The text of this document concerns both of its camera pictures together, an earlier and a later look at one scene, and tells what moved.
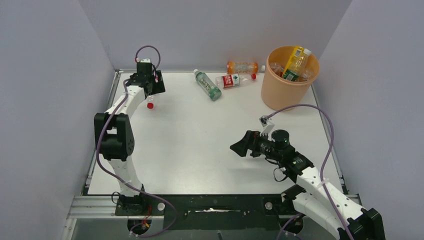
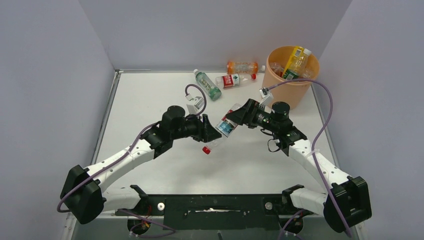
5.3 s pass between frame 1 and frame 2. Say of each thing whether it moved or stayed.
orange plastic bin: stayed
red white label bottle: moved
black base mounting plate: stayed
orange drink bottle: stayed
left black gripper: moved
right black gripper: moved
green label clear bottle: stayed
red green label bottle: stayed
